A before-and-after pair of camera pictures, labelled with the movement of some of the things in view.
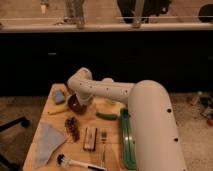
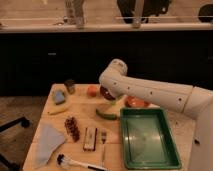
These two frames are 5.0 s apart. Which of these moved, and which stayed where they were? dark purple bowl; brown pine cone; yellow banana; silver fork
Moved: dark purple bowl
Stayed: brown pine cone; yellow banana; silver fork
